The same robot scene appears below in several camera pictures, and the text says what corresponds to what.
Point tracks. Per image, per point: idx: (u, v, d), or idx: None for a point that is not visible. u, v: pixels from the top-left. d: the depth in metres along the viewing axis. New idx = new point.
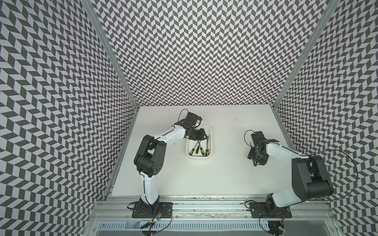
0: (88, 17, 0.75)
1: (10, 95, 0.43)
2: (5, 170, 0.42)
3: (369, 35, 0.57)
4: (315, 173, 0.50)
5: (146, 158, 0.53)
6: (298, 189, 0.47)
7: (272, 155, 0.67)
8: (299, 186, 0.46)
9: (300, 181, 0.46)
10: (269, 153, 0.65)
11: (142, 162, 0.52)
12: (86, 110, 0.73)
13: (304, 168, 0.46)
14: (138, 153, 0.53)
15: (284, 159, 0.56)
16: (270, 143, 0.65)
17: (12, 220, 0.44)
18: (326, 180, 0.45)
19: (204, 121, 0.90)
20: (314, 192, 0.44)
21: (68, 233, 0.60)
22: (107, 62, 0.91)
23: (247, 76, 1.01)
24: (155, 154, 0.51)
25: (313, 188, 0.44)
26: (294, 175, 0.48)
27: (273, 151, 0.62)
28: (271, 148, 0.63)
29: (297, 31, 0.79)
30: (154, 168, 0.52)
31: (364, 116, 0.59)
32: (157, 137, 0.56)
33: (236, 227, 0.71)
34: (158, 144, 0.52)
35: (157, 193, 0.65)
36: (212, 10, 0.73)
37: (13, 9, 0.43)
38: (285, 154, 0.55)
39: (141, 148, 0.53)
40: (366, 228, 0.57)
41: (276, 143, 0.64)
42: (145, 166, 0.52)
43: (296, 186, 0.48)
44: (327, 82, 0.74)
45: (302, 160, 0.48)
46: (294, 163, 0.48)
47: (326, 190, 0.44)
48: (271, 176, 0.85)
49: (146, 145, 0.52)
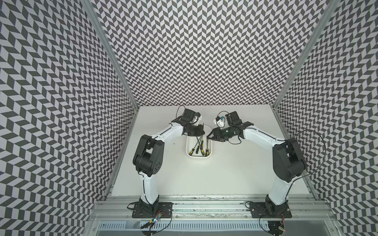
0: (88, 17, 0.75)
1: (10, 95, 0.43)
2: (5, 170, 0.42)
3: (369, 35, 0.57)
4: (291, 152, 0.55)
5: (145, 157, 0.53)
6: (280, 171, 0.51)
7: (249, 138, 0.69)
8: (281, 169, 0.50)
9: (282, 164, 0.49)
10: (246, 136, 0.67)
11: (141, 162, 0.52)
12: (86, 110, 0.73)
13: (284, 153, 0.49)
14: (137, 153, 0.53)
15: (262, 144, 0.59)
16: (248, 129, 0.65)
17: (12, 220, 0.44)
18: (301, 159, 0.50)
19: (204, 122, 0.90)
20: (294, 172, 0.49)
21: (68, 233, 0.60)
22: (107, 62, 0.91)
23: (247, 76, 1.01)
24: (153, 154, 0.51)
25: (293, 169, 0.49)
26: (275, 159, 0.51)
27: (251, 136, 0.64)
28: (250, 133, 0.64)
29: (297, 31, 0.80)
30: (154, 167, 0.52)
31: (364, 116, 0.59)
32: (155, 136, 0.55)
33: (236, 227, 0.71)
34: (156, 144, 0.51)
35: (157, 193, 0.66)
36: (212, 10, 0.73)
37: (13, 9, 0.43)
38: (265, 140, 0.57)
39: (140, 148, 0.53)
40: (366, 229, 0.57)
41: (253, 128, 0.65)
42: (143, 165, 0.52)
43: (278, 168, 0.52)
44: (327, 82, 0.74)
45: (281, 145, 0.50)
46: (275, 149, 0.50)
47: (301, 167, 0.50)
48: (270, 175, 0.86)
49: (143, 144, 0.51)
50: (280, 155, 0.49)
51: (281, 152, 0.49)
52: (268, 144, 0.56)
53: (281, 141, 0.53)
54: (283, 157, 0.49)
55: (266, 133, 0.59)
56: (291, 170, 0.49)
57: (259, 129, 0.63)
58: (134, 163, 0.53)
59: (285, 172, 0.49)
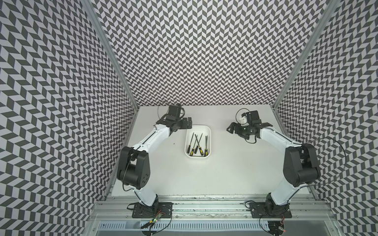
0: (88, 17, 0.75)
1: (10, 95, 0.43)
2: (5, 170, 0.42)
3: (369, 35, 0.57)
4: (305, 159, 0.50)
5: (130, 170, 0.48)
6: (290, 175, 0.50)
7: (265, 138, 0.65)
8: (291, 172, 0.49)
9: (292, 168, 0.48)
10: (262, 136, 0.66)
11: (127, 176, 0.48)
12: (86, 110, 0.73)
13: (296, 156, 0.47)
14: (120, 168, 0.48)
15: (276, 145, 0.58)
16: (265, 129, 0.64)
17: (12, 219, 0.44)
18: (315, 166, 0.48)
19: (204, 122, 0.90)
20: (303, 178, 0.47)
21: (68, 233, 0.60)
22: (107, 62, 0.91)
23: (247, 76, 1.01)
24: (138, 167, 0.46)
25: (303, 174, 0.47)
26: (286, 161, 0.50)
27: (266, 136, 0.64)
28: (266, 134, 0.63)
29: (297, 31, 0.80)
30: (141, 180, 0.48)
31: (364, 116, 0.59)
32: (138, 146, 0.50)
33: (236, 227, 0.71)
34: (140, 155, 0.46)
35: (155, 194, 0.68)
36: (212, 10, 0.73)
37: (12, 9, 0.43)
38: (279, 141, 0.56)
39: (122, 162, 0.47)
40: (366, 229, 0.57)
41: (269, 129, 0.64)
42: (128, 179, 0.47)
43: (288, 172, 0.51)
44: (327, 82, 0.74)
45: (295, 148, 0.49)
46: (288, 151, 0.49)
47: (313, 175, 0.48)
48: (277, 177, 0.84)
49: (126, 158, 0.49)
50: (291, 157, 0.48)
51: (293, 155, 0.47)
52: (282, 147, 0.54)
53: (296, 145, 0.51)
54: (294, 161, 0.47)
55: (282, 135, 0.58)
56: (301, 175, 0.47)
57: (275, 131, 0.62)
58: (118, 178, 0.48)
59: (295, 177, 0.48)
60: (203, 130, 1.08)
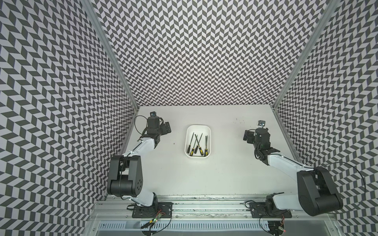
0: (88, 17, 0.75)
1: (10, 95, 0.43)
2: (5, 170, 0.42)
3: (369, 35, 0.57)
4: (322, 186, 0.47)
5: (123, 179, 0.46)
6: (306, 203, 0.45)
7: (273, 165, 0.62)
8: (307, 200, 0.44)
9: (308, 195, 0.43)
10: (270, 163, 0.63)
11: (120, 186, 0.45)
12: (86, 110, 0.74)
13: (310, 181, 0.44)
14: (111, 178, 0.46)
15: (288, 172, 0.54)
16: (271, 155, 0.63)
17: (12, 219, 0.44)
18: (334, 193, 0.43)
19: (204, 121, 0.90)
20: (324, 208, 0.42)
21: (68, 233, 0.60)
22: (107, 62, 0.91)
23: (247, 76, 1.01)
24: (132, 172, 0.46)
25: (322, 203, 0.42)
26: (299, 187, 0.46)
27: (275, 162, 0.60)
28: (273, 160, 0.61)
29: (297, 31, 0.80)
30: (136, 188, 0.47)
31: (364, 116, 0.59)
32: (128, 154, 0.50)
33: (236, 227, 0.71)
34: (132, 161, 0.46)
35: (151, 194, 0.66)
36: (212, 10, 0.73)
37: (12, 9, 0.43)
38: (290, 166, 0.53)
39: (113, 172, 0.46)
40: (366, 228, 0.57)
41: (277, 154, 0.62)
42: (122, 190, 0.45)
43: (303, 201, 0.46)
44: (327, 82, 0.74)
45: (308, 172, 0.47)
46: (299, 176, 0.45)
47: (335, 204, 0.42)
48: (277, 177, 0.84)
49: (117, 166, 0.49)
50: (304, 183, 0.44)
51: (306, 180, 0.44)
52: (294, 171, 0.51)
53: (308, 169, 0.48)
54: (308, 187, 0.43)
55: (291, 160, 0.56)
56: (320, 204, 0.42)
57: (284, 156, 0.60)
58: (109, 191, 0.45)
59: (312, 206, 0.42)
60: (203, 130, 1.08)
